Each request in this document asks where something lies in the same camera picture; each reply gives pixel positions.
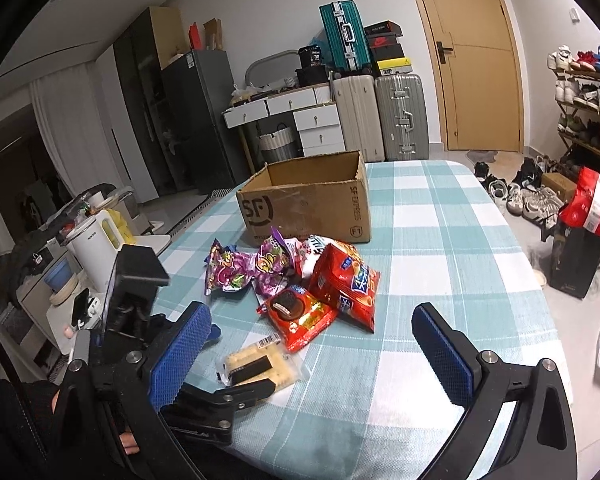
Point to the black jacket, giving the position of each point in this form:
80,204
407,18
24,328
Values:
10,270

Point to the small cardboard box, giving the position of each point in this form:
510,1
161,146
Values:
557,186

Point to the red paper bag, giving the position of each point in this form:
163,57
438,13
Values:
194,37

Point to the yellow container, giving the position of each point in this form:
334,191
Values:
120,225

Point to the red black shoe box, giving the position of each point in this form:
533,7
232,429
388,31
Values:
382,46

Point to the beige suitcase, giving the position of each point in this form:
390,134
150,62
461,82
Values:
357,115

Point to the black yellow shoe box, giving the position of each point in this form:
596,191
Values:
394,66

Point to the clear sandwich biscuit packet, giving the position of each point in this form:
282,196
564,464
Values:
260,367

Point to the black case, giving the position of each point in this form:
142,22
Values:
311,76

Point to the black refrigerator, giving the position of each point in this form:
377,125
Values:
200,120

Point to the striped laundry basket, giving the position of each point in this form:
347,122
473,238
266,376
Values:
278,144

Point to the white teal snack packet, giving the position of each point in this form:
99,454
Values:
311,250

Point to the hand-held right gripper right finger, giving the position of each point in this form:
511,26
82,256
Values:
440,350

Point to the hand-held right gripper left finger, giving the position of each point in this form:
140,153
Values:
180,352

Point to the brown paper bag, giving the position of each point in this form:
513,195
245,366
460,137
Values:
213,35

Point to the teal checkered tablecloth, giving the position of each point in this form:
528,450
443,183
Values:
430,240

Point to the teal suitcase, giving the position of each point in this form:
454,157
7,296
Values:
340,35

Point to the large red snack bag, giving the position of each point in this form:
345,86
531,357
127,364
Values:
345,285

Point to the white side cabinet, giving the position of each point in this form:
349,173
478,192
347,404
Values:
55,319

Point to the red cookie packet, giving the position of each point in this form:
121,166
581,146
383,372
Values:
300,317

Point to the pile of scattered shoes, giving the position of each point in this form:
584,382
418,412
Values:
535,202

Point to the white pet bowl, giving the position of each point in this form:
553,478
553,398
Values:
540,278

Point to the blue bowl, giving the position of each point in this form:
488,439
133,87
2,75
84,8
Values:
60,276

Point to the grey doormat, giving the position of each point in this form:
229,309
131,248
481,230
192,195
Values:
482,155

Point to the wooden door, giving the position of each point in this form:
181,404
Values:
475,85

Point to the purple candy packet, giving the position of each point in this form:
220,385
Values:
226,272
275,266

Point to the wooden shoe rack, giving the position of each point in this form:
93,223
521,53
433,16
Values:
587,147

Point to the tape roll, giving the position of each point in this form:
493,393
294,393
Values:
62,296

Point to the white curtain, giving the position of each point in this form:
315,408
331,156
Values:
65,125

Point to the dark wardrobe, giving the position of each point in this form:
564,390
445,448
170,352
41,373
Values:
140,105

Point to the white electric kettle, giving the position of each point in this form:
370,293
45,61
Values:
92,252

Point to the black round bag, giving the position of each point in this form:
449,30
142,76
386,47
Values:
311,56

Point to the row of racked sneakers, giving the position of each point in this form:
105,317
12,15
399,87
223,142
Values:
562,60

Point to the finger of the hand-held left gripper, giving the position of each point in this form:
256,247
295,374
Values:
215,401
215,332

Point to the person's left hand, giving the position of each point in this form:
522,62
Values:
128,443

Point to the black paper bag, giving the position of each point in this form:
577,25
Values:
577,262

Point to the blue plastic bag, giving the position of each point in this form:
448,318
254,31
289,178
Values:
317,40

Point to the smartphone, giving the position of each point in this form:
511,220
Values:
80,307

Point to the grey oval mirror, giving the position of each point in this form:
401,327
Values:
272,67

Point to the silver suitcase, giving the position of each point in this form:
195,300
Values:
402,115

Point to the white drawer dresser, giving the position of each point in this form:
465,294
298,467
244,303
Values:
317,120

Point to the red shopping bag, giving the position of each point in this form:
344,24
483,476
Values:
590,205

